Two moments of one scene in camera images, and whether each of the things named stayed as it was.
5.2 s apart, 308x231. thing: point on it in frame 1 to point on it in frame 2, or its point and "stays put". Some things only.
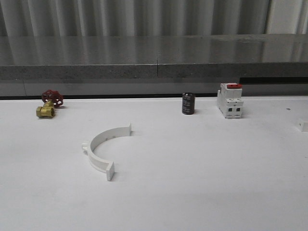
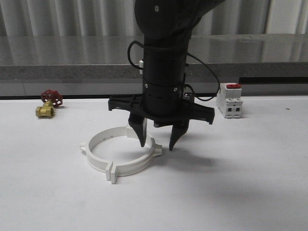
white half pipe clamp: [300, 125] to [134, 166]
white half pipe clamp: [98, 163] stays put
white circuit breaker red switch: [229, 101] stays put
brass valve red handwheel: [51, 99] stays put
